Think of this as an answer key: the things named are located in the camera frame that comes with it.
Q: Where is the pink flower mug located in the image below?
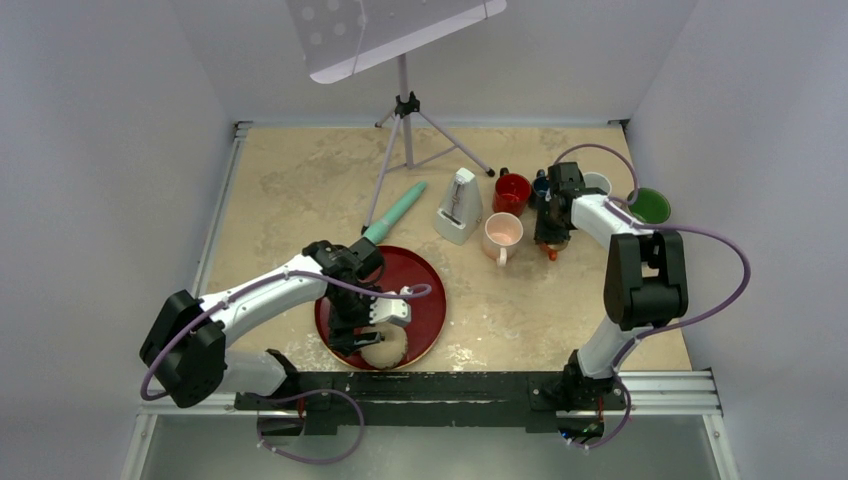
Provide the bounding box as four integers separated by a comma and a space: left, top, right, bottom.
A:
583, 172, 612, 196

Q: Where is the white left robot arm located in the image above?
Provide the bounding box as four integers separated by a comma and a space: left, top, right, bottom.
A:
139, 238, 384, 409

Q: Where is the red mug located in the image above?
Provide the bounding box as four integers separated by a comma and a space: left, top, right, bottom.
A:
492, 167, 532, 217

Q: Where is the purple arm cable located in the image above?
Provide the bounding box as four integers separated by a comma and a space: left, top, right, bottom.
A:
553, 142, 753, 452
139, 270, 433, 465

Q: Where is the beige round upside-down mug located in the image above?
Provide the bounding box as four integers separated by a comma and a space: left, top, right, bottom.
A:
359, 323, 408, 369

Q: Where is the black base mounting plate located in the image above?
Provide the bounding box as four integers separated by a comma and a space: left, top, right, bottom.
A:
234, 371, 627, 438

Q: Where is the blue striped mug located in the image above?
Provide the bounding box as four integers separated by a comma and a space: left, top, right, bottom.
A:
528, 169, 550, 210

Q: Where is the round red tray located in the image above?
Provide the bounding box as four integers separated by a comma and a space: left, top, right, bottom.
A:
312, 245, 448, 372

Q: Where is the purple music stand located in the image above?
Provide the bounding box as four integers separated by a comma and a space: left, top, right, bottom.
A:
285, 0, 507, 230

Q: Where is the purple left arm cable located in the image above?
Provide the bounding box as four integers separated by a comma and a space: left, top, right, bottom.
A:
139, 270, 433, 465

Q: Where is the white metronome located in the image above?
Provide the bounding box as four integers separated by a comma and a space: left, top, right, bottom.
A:
433, 168, 483, 246

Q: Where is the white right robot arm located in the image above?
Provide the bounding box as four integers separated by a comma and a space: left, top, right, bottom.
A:
534, 162, 688, 410

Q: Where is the pink upside-down mug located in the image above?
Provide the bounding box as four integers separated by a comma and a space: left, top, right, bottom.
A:
481, 212, 524, 267

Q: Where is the tall cream upside-down mug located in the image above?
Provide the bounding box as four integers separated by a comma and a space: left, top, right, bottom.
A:
627, 187, 672, 224

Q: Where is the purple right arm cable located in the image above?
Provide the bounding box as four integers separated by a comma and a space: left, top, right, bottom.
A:
553, 142, 753, 452

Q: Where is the small orange cup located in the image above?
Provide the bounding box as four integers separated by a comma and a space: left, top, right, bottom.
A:
538, 241, 569, 262

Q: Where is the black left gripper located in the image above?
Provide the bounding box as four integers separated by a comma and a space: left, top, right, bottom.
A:
327, 286, 382, 355

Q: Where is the teal recorder flute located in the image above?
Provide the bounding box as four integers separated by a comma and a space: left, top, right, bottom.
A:
362, 181, 428, 244

